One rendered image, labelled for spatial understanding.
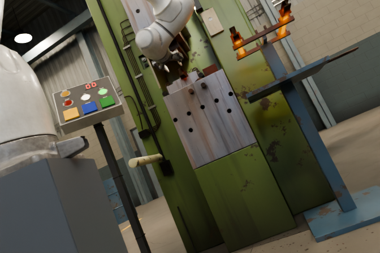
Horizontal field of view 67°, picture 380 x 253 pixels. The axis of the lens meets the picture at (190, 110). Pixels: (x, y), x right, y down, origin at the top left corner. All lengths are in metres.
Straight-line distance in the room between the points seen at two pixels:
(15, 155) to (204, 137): 1.19
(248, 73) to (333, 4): 6.27
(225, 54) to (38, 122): 1.44
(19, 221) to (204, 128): 1.23
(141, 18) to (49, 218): 1.57
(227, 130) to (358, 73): 6.26
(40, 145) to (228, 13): 1.59
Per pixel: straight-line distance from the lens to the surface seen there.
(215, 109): 1.61
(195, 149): 1.62
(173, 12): 1.15
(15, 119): 0.57
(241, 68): 1.84
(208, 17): 1.94
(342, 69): 7.64
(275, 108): 1.80
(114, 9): 2.19
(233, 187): 1.61
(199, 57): 2.25
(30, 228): 0.51
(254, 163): 1.59
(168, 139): 1.86
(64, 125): 1.67
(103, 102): 1.69
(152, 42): 1.11
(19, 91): 0.60
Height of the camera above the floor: 0.50
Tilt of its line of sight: 10 degrees up
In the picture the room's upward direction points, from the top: 24 degrees counter-clockwise
